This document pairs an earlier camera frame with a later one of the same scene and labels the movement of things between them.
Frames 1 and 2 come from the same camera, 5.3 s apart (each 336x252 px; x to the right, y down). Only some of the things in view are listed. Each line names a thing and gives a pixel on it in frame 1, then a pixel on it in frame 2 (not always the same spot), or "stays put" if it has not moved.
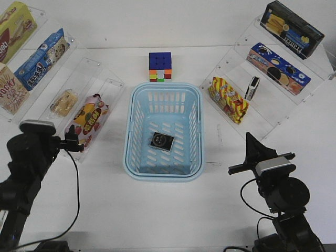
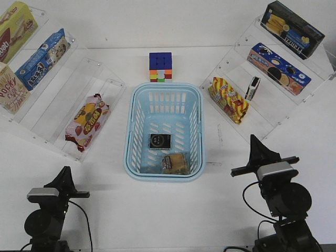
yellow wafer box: (17, 24) stays put
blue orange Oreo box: (277, 68) stays put
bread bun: (64, 104) -> (176, 164)
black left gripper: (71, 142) -> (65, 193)
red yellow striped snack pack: (224, 94) stays put
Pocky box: (13, 94) stays put
